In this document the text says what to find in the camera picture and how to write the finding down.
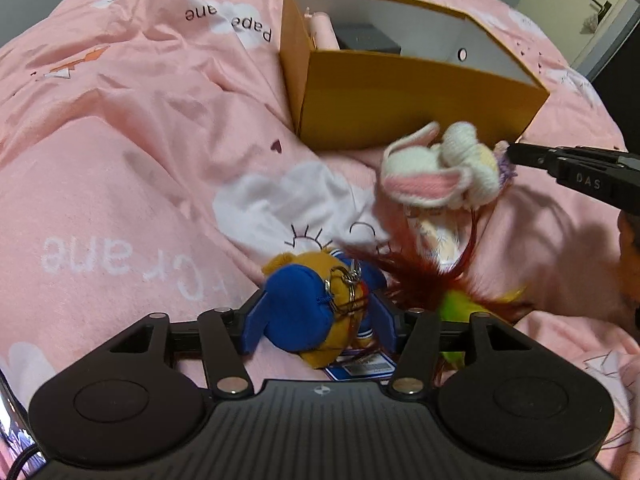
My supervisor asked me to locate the yellow plush keychain blue hat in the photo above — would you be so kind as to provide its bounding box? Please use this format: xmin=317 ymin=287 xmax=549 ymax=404
xmin=262 ymin=247 xmax=399 ymax=384

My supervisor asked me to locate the dark wardrobe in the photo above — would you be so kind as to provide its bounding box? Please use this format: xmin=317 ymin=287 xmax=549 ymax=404
xmin=592 ymin=35 xmax=640 ymax=152

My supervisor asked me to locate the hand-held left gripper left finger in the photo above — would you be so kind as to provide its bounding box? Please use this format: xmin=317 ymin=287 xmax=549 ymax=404
xmin=107 ymin=289 xmax=268 ymax=401

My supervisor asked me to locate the black cable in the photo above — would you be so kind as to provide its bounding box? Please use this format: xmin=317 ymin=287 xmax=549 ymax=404
xmin=7 ymin=442 xmax=49 ymax=480

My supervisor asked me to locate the crocheted bunny doll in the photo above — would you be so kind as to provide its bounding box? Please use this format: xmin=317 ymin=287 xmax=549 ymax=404
xmin=380 ymin=121 xmax=516 ymax=211

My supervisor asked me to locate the pink printed blanket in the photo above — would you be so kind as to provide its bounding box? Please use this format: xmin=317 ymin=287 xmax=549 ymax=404
xmin=0 ymin=0 xmax=640 ymax=480

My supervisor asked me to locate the orange cardboard box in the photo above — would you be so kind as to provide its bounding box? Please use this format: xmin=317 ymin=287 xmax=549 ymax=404
xmin=277 ymin=0 xmax=551 ymax=151

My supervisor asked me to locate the pink handheld fan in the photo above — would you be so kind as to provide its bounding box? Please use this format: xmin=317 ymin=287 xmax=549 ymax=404
xmin=303 ymin=7 xmax=341 ymax=52

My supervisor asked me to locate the red green feather toy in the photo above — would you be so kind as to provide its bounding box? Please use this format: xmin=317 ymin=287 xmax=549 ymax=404
xmin=345 ymin=205 xmax=531 ymax=377

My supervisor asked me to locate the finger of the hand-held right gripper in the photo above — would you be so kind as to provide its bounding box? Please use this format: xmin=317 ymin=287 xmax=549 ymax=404
xmin=506 ymin=142 xmax=562 ymax=179

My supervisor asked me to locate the clear printed card packet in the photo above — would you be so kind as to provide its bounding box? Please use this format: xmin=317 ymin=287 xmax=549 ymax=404
xmin=404 ymin=204 xmax=466 ymax=266

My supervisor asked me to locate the smartphone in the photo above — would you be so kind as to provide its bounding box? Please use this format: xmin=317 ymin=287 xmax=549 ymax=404
xmin=0 ymin=374 xmax=32 ymax=480

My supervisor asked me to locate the person's right hand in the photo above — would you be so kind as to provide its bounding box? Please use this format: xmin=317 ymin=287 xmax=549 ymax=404
xmin=616 ymin=209 xmax=640 ymax=317

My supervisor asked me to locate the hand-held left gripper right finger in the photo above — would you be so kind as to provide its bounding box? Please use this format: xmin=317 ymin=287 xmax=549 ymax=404
xmin=372 ymin=295 xmax=534 ymax=401

